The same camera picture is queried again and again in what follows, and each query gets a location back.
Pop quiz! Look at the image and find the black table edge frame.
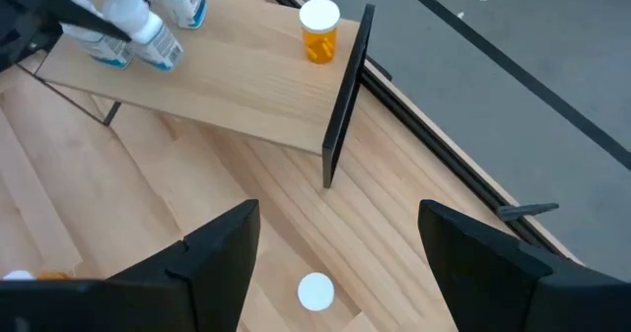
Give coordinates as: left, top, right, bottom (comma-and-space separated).
253, 0, 586, 267

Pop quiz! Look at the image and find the wooden shelf with black frame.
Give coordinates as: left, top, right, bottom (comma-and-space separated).
17, 0, 377, 189

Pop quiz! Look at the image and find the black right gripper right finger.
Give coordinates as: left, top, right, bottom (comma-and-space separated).
417, 199, 631, 332

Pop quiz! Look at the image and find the orange pill bottle white cap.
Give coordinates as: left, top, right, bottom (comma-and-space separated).
1, 269, 73, 282
298, 0, 342, 66
296, 271, 336, 312

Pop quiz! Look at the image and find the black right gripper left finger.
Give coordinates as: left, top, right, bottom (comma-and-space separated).
0, 198, 261, 332

